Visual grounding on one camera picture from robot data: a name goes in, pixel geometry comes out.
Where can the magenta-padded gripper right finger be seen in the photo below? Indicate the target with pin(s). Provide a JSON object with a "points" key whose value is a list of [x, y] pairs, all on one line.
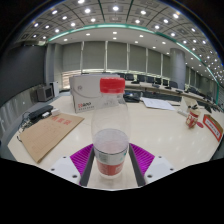
{"points": [[143, 160]]}

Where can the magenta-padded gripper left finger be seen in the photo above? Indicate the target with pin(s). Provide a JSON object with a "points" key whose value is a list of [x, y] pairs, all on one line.
{"points": [[81, 160]]}

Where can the clear red-capped water bottle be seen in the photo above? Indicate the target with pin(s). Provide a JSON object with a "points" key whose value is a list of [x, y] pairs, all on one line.
{"points": [[110, 143]]}

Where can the brown paper envelope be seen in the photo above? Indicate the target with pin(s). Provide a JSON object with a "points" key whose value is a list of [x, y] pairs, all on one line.
{"points": [[46, 135]]}

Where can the white paper sheets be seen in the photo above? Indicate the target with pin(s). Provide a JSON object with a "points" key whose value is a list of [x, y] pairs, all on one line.
{"points": [[156, 103]]}

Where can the black power strip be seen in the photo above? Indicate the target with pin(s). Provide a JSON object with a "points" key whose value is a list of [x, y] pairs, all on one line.
{"points": [[40, 112]]}

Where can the black desk phone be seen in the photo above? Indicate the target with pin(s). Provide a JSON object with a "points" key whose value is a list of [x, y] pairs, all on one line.
{"points": [[131, 97]]}

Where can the red and cream mug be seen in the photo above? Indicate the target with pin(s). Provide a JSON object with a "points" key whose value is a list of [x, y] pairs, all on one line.
{"points": [[192, 118]]}

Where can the white carton box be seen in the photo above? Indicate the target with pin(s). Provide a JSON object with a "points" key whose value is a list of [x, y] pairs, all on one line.
{"points": [[83, 95]]}

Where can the small cream open box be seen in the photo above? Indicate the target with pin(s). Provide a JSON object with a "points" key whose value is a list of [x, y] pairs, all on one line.
{"points": [[186, 103]]}

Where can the grey boxy monitor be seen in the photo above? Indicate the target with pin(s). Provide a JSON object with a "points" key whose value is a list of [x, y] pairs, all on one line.
{"points": [[44, 93]]}

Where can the open red cardboard box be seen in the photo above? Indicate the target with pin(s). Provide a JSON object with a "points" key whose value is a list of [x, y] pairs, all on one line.
{"points": [[213, 127]]}

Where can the row of black office chairs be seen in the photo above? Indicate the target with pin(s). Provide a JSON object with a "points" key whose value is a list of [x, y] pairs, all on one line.
{"points": [[156, 80]]}

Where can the round ceiling lights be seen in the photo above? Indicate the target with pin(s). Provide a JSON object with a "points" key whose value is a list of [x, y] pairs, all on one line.
{"points": [[115, 8]]}

